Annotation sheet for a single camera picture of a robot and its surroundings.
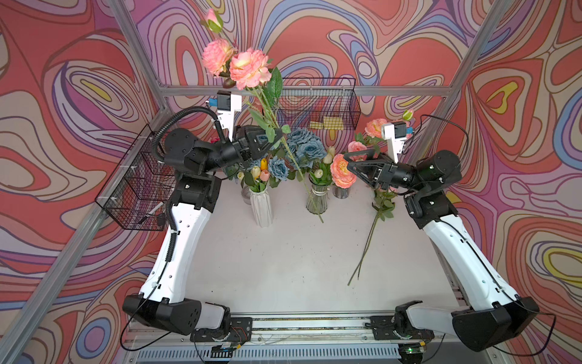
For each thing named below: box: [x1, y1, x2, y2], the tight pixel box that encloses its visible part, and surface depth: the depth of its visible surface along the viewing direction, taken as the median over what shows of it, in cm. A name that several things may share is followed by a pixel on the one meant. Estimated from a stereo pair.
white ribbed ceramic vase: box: [249, 188, 273, 228], surface depth 88 cm
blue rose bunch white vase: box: [225, 145, 292, 192], surface depth 74 cm
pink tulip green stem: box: [259, 169, 271, 182], surface depth 75 cm
